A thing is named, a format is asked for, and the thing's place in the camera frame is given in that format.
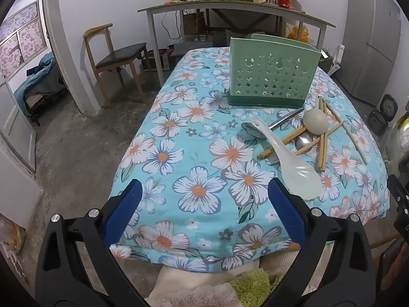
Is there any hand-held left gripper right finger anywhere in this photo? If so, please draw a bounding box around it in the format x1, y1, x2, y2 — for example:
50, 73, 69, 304
265, 177, 378, 307

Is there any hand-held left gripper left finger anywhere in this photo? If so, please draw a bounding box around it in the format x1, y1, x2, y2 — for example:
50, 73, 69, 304
35, 178, 151, 307

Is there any pile of wooden chopsticks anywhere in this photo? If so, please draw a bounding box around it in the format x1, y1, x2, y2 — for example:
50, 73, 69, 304
257, 97, 368, 171

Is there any metal spoon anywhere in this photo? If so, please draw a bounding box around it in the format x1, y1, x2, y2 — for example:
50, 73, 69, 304
241, 108, 304, 139
294, 131, 315, 156

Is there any cream soup spoon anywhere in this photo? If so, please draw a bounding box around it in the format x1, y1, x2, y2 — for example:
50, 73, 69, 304
302, 95, 329, 133

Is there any green plastic utensil holder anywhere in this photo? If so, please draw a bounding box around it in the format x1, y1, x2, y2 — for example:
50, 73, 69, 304
228, 34, 321, 108

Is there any clear plastic bag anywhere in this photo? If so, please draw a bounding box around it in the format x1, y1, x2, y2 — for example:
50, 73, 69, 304
385, 102, 409, 173

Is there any green shaggy rug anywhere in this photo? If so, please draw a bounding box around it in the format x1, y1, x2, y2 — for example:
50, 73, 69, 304
230, 268, 285, 307

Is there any black rice cooker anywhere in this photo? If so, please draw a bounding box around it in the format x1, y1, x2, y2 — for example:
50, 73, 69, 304
367, 94, 398, 136

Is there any blue floral blanket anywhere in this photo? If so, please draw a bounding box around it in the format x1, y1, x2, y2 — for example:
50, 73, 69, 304
109, 47, 390, 274

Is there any beige fleece cloth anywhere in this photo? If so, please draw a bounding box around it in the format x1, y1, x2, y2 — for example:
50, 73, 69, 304
153, 249, 323, 307

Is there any printed bag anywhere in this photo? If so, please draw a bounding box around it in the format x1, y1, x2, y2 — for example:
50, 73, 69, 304
0, 214, 28, 256

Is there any white door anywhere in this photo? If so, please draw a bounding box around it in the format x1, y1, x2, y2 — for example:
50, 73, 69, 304
0, 80, 42, 231

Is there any white plastic container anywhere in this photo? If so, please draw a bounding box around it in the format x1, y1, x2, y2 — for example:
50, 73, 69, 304
332, 45, 345, 75

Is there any wooden chair with black seat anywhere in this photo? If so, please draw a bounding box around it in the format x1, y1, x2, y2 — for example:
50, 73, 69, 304
83, 23, 151, 108

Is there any bed with blue bedding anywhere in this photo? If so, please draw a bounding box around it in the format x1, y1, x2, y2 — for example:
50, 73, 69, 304
14, 53, 69, 125

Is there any grey refrigerator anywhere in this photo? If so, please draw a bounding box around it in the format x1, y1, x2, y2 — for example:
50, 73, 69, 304
334, 0, 402, 106

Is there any yellow plastic bag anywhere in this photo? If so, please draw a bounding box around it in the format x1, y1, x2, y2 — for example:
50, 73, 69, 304
287, 22, 310, 43

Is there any grey box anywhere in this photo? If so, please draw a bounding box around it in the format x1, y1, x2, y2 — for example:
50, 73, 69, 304
174, 35, 214, 52

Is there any floral patterned window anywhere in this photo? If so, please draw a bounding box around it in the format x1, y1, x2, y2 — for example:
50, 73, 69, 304
0, 2, 48, 77

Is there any cardboard box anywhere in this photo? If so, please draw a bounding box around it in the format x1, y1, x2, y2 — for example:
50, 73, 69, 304
183, 9, 205, 36

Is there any grey metal table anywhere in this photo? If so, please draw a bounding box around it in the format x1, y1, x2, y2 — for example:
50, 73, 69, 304
137, 0, 337, 85

